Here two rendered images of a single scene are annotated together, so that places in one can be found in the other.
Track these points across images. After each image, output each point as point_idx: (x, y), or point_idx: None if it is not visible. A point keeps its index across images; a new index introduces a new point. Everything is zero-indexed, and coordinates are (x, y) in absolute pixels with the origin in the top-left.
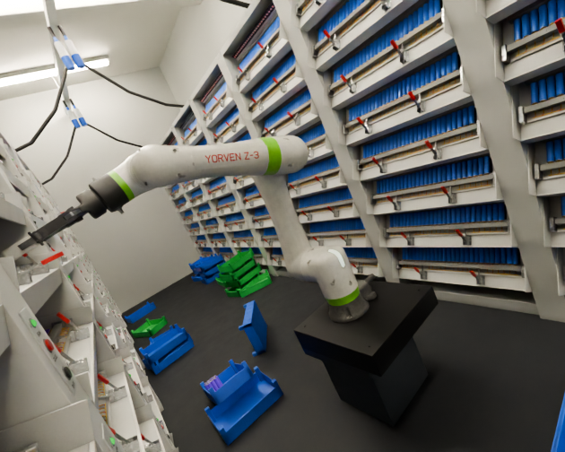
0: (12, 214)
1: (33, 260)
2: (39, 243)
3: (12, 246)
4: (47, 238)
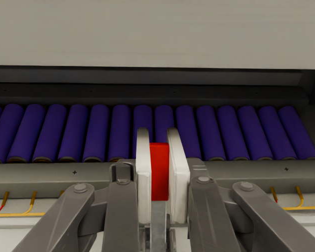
0: (178, 38)
1: (156, 226)
2: (181, 222)
3: (137, 143)
4: (190, 245)
